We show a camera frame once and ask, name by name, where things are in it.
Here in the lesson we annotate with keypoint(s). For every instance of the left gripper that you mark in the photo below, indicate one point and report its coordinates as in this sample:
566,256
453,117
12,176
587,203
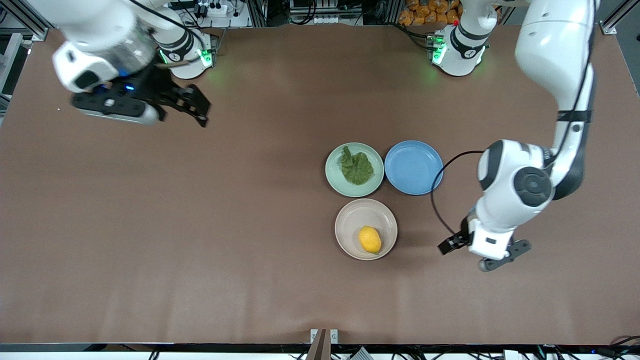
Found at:
455,241

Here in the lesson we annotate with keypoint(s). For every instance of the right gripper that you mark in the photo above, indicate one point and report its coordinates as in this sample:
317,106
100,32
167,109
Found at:
159,86

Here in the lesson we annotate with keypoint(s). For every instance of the yellow lemon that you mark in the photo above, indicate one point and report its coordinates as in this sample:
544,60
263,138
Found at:
370,240

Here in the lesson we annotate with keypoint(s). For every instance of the green lettuce leaf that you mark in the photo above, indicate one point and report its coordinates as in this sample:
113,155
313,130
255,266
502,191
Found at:
357,172

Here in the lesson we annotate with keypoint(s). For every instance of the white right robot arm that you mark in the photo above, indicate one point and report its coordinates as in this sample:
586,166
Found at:
90,15

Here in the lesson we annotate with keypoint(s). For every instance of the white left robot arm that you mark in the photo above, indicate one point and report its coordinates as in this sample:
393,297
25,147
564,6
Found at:
555,45

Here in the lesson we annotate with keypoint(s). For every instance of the blue round plate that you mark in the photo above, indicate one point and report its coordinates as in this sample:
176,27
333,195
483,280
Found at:
414,167

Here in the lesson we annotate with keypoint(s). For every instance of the white power strip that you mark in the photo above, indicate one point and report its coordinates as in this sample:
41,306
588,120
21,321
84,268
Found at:
217,9

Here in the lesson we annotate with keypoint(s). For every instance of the beige round plate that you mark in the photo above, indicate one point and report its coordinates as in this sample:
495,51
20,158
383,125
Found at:
350,220

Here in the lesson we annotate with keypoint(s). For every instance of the pale green round plate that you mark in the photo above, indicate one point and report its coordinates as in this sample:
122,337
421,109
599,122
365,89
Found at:
332,175

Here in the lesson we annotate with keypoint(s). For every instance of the metal equipment rack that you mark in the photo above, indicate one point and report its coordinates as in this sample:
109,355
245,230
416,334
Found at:
325,10

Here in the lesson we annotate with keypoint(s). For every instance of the brown wedge board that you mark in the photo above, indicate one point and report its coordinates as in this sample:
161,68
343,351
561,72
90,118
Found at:
318,347

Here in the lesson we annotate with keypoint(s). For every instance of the orange snack bags pile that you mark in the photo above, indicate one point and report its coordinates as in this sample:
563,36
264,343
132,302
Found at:
430,12

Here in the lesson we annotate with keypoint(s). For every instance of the silver table edge bracket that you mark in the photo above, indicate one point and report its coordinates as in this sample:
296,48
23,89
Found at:
334,336

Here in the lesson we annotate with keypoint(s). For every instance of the grey aluminium frame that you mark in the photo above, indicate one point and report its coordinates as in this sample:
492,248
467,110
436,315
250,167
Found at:
25,22

